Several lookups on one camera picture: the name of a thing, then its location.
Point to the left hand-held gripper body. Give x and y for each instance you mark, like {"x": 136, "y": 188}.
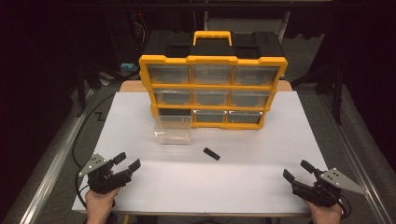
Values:
{"x": 102, "y": 180}

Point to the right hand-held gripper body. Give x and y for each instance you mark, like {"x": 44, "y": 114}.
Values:
{"x": 323, "y": 189}

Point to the transparent removable drawer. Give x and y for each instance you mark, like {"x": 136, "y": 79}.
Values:
{"x": 173, "y": 134}

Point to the small black rectangular block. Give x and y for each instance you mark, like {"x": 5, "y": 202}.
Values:
{"x": 211, "y": 154}

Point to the yellow black organizer cabinet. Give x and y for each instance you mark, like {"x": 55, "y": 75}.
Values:
{"x": 211, "y": 46}

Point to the person's left hand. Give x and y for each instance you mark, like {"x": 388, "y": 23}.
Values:
{"x": 99, "y": 203}

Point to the person's right hand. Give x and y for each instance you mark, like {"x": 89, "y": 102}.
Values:
{"x": 323, "y": 214}

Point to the wooden table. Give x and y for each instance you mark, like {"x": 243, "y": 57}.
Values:
{"x": 132, "y": 85}

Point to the black metal stand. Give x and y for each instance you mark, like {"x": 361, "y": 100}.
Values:
{"x": 90, "y": 77}
{"x": 330, "y": 81}

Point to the teal object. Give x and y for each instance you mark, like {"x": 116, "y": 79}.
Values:
{"x": 129, "y": 67}

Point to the set of clear cabinet drawers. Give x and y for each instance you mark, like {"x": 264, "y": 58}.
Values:
{"x": 211, "y": 74}

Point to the aluminium floor rail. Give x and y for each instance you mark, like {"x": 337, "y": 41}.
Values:
{"x": 53, "y": 161}
{"x": 358, "y": 155}

